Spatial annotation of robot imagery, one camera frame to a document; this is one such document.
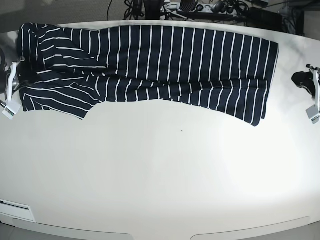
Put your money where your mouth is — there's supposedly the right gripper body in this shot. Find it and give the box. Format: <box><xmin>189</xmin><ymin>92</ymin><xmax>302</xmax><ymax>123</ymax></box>
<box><xmin>0</xmin><ymin>49</ymin><xmax>21</xmax><ymax>95</ymax></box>

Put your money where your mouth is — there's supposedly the navy white striped T-shirt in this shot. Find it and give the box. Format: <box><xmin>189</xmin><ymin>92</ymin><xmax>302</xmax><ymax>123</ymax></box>
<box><xmin>17</xmin><ymin>23</ymin><xmax>279</xmax><ymax>126</ymax></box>

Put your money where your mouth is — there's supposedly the white power strip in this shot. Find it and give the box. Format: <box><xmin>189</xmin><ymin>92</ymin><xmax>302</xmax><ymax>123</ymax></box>
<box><xmin>162</xmin><ymin>1</ymin><xmax>237</xmax><ymax>15</ymax></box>

